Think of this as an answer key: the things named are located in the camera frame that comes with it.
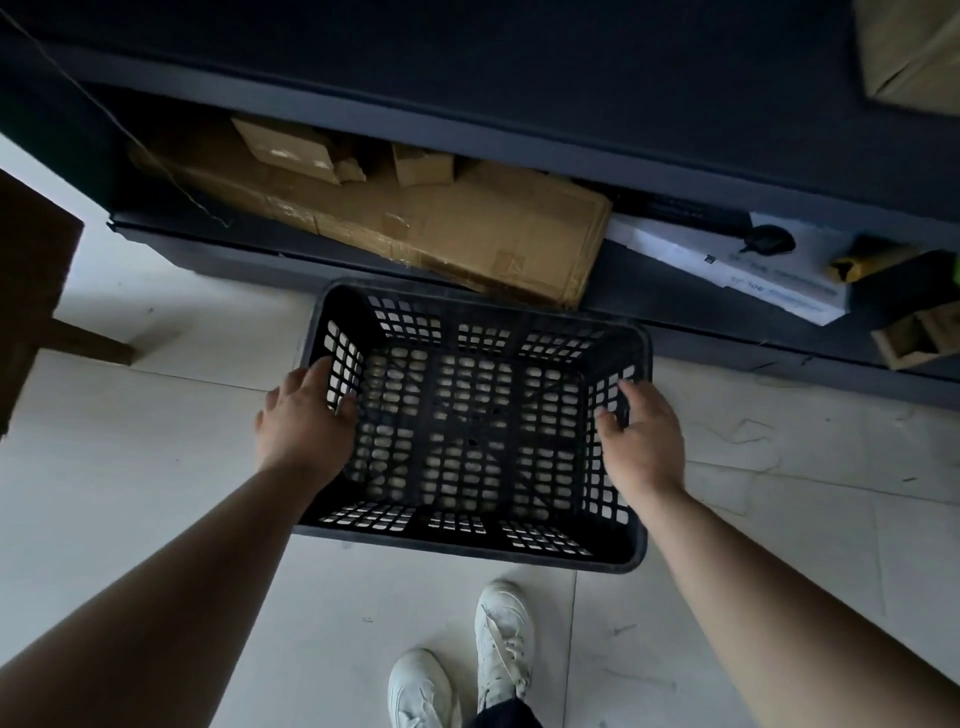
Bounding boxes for black plastic lattice crate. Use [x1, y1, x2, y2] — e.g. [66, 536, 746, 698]
[291, 278, 655, 576]

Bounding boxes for brown wooden furniture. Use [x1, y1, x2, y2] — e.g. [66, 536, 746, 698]
[0, 168, 136, 440]

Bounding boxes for person's right forearm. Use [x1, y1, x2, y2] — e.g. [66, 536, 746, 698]
[636, 486, 960, 728]

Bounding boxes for open small cardboard tray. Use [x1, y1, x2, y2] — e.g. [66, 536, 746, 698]
[870, 300, 960, 372]

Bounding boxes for black round object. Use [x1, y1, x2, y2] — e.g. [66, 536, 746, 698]
[738, 225, 798, 258]

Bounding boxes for person's white sneaker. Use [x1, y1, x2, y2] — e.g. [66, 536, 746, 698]
[474, 579, 536, 714]
[387, 648, 460, 728]

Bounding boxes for person's left white sneaker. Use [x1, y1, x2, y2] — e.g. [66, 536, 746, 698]
[387, 648, 460, 728]

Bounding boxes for dark shelving unit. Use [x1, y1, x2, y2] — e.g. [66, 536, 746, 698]
[0, 0, 960, 410]

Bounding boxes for small cardboard box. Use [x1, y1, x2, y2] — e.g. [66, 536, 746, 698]
[390, 142, 457, 189]

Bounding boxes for large flattened cardboard box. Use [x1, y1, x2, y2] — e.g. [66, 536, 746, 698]
[129, 123, 613, 310]

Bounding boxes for person's left hand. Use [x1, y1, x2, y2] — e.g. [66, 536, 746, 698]
[255, 356, 360, 490]

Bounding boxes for person's left forearm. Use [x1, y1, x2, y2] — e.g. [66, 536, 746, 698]
[0, 463, 325, 728]

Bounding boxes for person's right hand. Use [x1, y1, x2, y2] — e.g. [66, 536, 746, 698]
[594, 378, 687, 507]

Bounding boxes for small cardboard piece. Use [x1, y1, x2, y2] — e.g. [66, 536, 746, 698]
[230, 116, 342, 186]

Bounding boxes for white flat box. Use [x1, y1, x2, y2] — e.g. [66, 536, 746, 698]
[603, 211, 852, 327]

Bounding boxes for thin wire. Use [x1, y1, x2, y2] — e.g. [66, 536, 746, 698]
[0, 7, 235, 230]

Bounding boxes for person's right white sneaker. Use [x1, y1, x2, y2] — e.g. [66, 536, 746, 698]
[474, 579, 536, 714]

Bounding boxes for person's dark trouser leg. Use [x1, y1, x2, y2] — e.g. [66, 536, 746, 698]
[466, 697, 543, 728]

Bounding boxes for cardboard box with tape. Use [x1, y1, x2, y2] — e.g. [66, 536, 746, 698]
[852, 0, 960, 117]

